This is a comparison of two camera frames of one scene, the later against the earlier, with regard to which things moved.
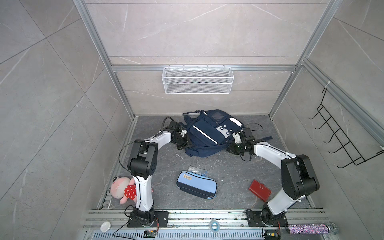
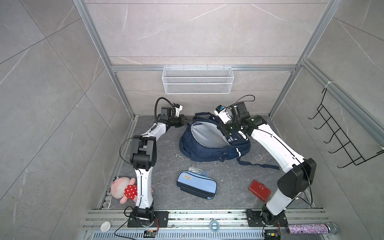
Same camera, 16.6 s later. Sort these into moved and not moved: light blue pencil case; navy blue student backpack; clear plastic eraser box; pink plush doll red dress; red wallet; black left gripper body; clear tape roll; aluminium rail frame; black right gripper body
Moved: navy blue student backpack; black left gripper body; black right gripper body
Not moved: aluminium rail frame; clear plastic eraser box; light blue pencil case; clear tape roll; pink plush doll red dress; red wallet
